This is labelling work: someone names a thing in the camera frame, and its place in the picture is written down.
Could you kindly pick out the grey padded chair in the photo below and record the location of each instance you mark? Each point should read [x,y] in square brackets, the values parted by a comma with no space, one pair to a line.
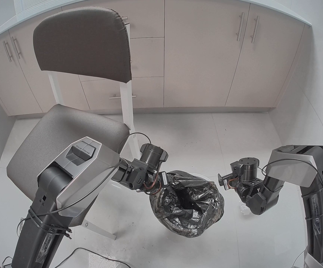
[80,43]

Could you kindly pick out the crumpled white paper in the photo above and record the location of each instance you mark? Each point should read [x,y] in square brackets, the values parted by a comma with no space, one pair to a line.
[244,209]

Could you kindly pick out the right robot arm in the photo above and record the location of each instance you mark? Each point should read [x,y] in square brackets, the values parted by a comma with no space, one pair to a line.
[317,219]

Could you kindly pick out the black plastic bag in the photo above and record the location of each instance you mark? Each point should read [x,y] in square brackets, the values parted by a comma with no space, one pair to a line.
[189,222]

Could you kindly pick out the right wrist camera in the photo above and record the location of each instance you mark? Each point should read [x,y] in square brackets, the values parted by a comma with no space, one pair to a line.
[234,168]

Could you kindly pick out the beige cabinet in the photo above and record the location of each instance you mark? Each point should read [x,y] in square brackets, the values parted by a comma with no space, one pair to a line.
[200,52]

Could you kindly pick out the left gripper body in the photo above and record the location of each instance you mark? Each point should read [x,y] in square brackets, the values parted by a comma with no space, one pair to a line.
[164,181]

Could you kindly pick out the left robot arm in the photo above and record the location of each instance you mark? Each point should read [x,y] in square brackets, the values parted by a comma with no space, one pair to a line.
[75,177]

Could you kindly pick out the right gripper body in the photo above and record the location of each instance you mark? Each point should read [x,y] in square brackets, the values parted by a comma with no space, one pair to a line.
[228,183]

